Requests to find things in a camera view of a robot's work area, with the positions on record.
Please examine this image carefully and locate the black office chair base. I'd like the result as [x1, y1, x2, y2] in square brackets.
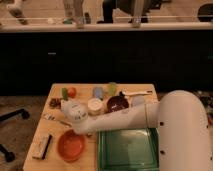
[0, 107, 31, 163]

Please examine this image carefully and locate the white spatula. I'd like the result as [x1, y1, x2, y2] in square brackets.
[119, 91, 152, 96]

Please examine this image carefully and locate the white round container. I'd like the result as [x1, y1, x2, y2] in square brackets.
[87, 98, 103, 115]

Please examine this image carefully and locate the small utensil with handle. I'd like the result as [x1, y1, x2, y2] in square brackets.
[44, 114, 71, 127]

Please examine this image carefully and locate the green plastic tray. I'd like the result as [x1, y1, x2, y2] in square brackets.
[97, 128, 159, 171]

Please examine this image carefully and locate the light green cup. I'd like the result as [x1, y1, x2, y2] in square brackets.
[108, 82, 117, 96]

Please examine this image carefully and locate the dark pinecone object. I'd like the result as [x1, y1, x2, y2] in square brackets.
[49, 98, 61, 108]

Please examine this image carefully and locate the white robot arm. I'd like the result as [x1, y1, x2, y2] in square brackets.
[61, 90, 213, 171]

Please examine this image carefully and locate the orange bowl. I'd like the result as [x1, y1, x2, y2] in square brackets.
[57, 130, 85, 162]

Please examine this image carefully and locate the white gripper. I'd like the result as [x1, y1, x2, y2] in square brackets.
[61, 100, 88, 124]

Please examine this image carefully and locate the red pepper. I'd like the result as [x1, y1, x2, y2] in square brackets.
[67, 87, 77, 98]

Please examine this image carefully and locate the dark brown bowl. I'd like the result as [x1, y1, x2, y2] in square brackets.
[107, 96, 129, 113]

